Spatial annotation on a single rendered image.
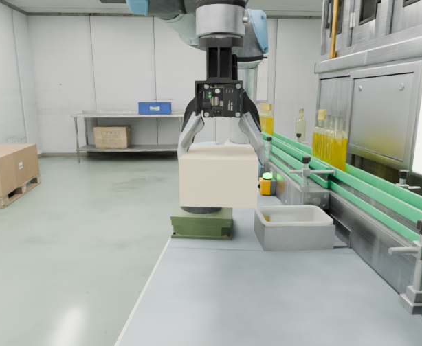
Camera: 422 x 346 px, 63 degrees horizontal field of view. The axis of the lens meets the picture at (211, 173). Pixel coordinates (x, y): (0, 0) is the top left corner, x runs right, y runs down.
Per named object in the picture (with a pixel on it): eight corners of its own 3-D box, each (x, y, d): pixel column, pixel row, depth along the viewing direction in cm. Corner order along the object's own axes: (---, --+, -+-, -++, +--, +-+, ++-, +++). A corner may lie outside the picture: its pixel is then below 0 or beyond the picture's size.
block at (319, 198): (329, 210, 125) (330, 191, 124) (303, 211, 125) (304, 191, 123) (325, 206, 129) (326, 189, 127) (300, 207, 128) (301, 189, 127)
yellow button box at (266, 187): (275, 195, 166) (275, 180, 164) (260, 195, 166) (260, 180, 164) (272, 191, 173) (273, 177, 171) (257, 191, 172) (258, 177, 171)
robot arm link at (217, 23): (198, 16, 57) (249, 14, 56) (199, 45, 58) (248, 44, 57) (192, 5, 50) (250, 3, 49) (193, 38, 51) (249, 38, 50)
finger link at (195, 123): (159, 159, 56) (190, 110, 53) (167, 152, 61) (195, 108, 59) (176, 169, 56) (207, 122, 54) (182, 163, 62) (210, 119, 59)
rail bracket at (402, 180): (420, 216, 101) (427, 171, 98) (397, 216, 100) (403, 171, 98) (412, 211, 105) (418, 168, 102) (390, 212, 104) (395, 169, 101)
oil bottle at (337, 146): (343, 186, 132) (348, 130, 128) (329, 187, 132) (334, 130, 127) (337, 182, 138) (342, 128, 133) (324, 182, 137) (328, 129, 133)
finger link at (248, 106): (245, 143, 58) (216, 99, 57) (245, 141, 60) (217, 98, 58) (269, 127, 57) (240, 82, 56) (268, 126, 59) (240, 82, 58)
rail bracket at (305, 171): (335, 191, 124) (338, 156, 121) (289, 191, 123) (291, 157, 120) (332, 189, 127) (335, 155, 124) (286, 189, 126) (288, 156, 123)
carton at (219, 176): (179, 206, 54) (179, 158, 53) (193, 181, 70) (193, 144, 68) (256, 208, 53) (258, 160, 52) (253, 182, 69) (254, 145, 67)
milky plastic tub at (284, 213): (334, 248, 108) (336, 222, 106) (262, 250, 107) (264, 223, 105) (315, 227, 125) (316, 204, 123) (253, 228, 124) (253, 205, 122)
